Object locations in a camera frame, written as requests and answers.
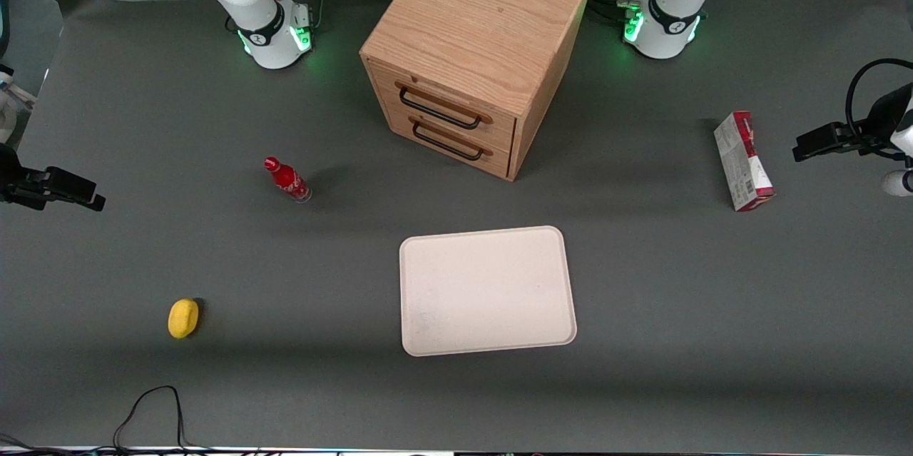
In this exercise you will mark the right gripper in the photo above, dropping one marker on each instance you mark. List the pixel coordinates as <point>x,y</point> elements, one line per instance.
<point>10,172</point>

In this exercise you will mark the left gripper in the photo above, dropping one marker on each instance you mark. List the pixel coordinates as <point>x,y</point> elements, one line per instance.
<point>874,129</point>

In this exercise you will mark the red cookie box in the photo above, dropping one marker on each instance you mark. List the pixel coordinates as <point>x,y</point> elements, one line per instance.
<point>738,156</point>

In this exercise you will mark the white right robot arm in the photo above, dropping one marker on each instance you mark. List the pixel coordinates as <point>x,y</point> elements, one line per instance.
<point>264,28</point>

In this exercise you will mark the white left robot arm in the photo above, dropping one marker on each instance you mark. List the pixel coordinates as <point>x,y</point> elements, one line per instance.
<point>667,21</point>

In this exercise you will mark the cream plastic tray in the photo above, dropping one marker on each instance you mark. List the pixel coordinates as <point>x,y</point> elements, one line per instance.
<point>485,292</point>

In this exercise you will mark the yellow lemon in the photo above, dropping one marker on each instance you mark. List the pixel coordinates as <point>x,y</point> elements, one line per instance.
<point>182,318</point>

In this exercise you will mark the red cola bottle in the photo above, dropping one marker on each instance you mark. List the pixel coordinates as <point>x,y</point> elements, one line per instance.
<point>287,180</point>

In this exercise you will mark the narrow wooden drawer front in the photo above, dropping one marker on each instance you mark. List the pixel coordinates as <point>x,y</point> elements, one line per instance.
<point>499,160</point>

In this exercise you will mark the wide wooden drawer front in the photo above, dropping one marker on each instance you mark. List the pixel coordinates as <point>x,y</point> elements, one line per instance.
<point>499,120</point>

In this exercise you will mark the wooden drawer cabinet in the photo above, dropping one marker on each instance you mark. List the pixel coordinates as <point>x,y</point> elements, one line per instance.
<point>478,21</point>

